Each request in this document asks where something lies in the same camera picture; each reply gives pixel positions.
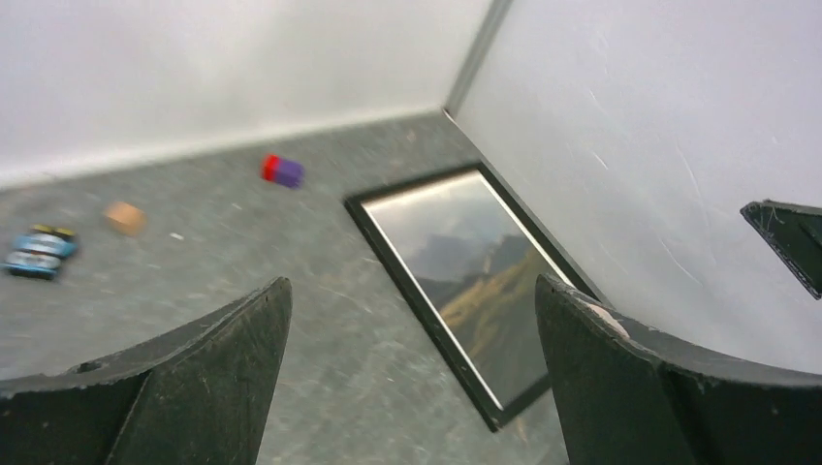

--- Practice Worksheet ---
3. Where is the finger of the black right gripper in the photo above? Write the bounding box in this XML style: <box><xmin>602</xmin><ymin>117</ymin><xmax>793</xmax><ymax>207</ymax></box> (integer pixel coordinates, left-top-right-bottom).
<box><xmin>740</xmin><ymin>200</ymin><xmax>821</xmax><ymax>300</ymax></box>

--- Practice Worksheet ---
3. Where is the small wooden cube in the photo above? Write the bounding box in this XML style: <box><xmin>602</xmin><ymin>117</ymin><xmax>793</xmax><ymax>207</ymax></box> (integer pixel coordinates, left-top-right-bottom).
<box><xmin>105</xmin><ymin>201</ymin><xmax>146</xmax><ymax>236</ymax></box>

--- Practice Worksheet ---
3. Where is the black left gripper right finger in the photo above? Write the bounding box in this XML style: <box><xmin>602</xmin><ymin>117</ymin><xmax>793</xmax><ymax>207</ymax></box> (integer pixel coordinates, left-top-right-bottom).
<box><xmin>535</xmin><ymin>275</ymin><xmax>821</xmax><ymax>464</ymax></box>

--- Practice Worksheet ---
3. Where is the blue owl toy block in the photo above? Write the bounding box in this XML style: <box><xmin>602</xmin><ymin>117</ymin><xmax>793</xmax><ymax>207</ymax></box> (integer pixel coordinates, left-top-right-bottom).
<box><xmin>1</xmin><ymin>224</ymin><xmax>79</xmax><ymax>281</ymax></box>

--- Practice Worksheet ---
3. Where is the red purple block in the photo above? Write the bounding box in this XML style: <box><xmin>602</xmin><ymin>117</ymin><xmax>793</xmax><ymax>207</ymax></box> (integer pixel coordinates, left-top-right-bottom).
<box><xmin>261</xmin><ymin>154</ymin><xmax>305</xmax><ymax>189</ymax></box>

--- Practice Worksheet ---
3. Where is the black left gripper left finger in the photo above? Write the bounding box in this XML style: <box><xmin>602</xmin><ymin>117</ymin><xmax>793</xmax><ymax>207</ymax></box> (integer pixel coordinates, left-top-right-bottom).
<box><xmin>1</xmin><ymin>277</ymin><xmax>293</xmax><ymax>464</ymax></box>

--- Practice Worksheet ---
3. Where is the wooden picture frame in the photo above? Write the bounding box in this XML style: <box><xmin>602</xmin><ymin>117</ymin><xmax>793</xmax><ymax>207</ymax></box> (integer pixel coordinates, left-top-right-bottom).
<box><xmin>343</xmin><ymin>160</ymin><xmax>612</xmax><ymax>434</ymax></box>

